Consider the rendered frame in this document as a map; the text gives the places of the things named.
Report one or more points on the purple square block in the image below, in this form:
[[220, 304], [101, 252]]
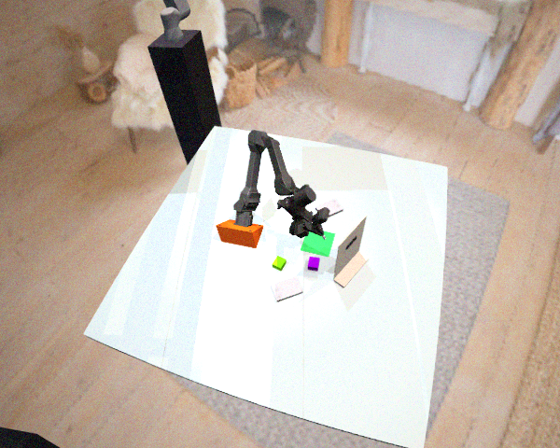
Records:
[[313, 264]]

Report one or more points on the green translucent square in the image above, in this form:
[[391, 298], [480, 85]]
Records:
[[315, 244]]

